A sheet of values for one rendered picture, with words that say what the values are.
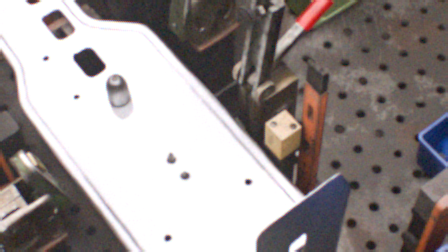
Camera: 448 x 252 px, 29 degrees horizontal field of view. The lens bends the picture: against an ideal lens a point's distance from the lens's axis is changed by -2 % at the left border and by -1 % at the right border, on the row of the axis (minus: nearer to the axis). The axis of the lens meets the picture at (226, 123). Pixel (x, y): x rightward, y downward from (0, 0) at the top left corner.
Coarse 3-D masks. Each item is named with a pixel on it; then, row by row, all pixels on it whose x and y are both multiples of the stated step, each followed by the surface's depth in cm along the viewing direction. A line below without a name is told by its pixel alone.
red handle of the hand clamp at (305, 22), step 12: (324, 0) 112; (312, 12) 113; (324, 12) 113; (300, 24) 113; (312, 24) 113; (288, 36) 114; (300, 36) 114; (276, 48) 115; (288, 48) 115; (276, 60) 115; (252, 72) 116; (252, 84) 116
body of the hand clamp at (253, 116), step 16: (272, 80) 118; (288, 80) 118; (240, 96) 122; (272, 96) 117; (288, 96) 120; (240, 112) 126; (256, 112) 120; (272, 112) 120; (288, 112) 124; (256, 128) 124
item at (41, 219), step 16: (0, 192) 111; (16, 192) 111; (32, 192) 116; (0, 208) 110; (16, 208) 110; (32, 208) 110; (48, 208) 112; (0, 224) 109; (16, 224) 110; (32, 224) 112; (48, 224) 115; (0, 240) 110; (16, 240) 113; (32, 240) 116; (48, 240) 118
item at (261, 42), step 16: (256, 0) 105; (272, 0) 104; (240, 16) 104; (256, 16) 104; (272, 16) 104; (256, 32) 110; (272, 32) 106; (256, 48) 112; (272, 48) 109; (256, 64) 114; (272, 64) 112; (240, 80) 117; (256, 80) 114
